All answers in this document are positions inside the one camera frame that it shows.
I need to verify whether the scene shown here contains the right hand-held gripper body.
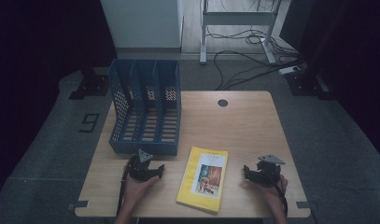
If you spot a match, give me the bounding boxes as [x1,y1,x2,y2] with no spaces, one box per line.
[252,154,286,188]

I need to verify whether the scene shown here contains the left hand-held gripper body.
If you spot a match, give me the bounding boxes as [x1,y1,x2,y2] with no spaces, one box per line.
[125,148,158,183]

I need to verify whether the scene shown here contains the blue plastic file rack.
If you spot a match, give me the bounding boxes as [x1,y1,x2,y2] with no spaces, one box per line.
[107,58,182,157]

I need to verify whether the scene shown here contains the yellow paperback book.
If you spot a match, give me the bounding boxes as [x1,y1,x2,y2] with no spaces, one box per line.
[176,146,229,214]

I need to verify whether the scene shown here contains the person's right hand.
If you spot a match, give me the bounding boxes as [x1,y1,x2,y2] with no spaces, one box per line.
[259,175,289,205]

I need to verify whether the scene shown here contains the black stand base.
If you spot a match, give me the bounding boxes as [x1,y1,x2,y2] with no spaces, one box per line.
[68,69,110,101]
[285,70,335,101]

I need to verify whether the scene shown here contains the white power strip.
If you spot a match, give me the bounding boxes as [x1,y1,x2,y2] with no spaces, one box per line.
[278,65,302,76]

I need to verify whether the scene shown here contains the black curtain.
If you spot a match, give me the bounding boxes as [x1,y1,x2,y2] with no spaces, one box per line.
[279,0,380,164]
[0,0,118,206]

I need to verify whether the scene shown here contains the desk with white legs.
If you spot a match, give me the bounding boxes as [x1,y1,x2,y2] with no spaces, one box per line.
[199,0,284,65]

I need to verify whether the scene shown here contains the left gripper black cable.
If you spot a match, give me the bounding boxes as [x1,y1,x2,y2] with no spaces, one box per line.
[116,160,132,217]

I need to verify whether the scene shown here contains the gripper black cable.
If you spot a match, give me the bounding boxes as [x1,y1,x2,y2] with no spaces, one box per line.
[116,160,132,217]
[271,178,289,217]

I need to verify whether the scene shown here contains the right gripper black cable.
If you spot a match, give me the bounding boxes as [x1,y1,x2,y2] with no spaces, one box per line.
[271,178,289,217]

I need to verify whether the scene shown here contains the long black floor cable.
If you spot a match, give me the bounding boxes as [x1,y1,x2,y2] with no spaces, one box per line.
[213,49,303,91]

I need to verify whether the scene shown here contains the tangled black floor cables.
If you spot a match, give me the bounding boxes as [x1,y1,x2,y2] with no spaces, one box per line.
[205,25,299,58]

